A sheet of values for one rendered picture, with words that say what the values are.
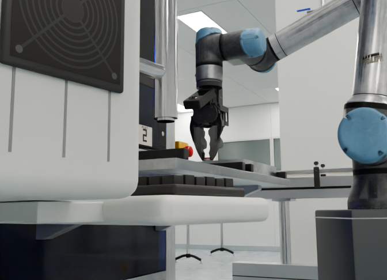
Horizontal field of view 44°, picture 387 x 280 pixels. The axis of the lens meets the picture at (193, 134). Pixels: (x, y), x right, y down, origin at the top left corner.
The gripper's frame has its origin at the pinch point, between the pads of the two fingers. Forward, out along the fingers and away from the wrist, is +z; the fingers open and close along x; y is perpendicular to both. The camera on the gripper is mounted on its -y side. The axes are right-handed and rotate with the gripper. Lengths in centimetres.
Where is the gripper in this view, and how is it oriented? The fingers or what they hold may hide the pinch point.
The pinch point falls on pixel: (206, 155)
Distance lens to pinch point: 127.8
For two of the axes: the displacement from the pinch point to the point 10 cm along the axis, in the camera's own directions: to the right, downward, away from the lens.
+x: -8.9, 0.7, 4.5
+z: 0.0, 9.9, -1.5
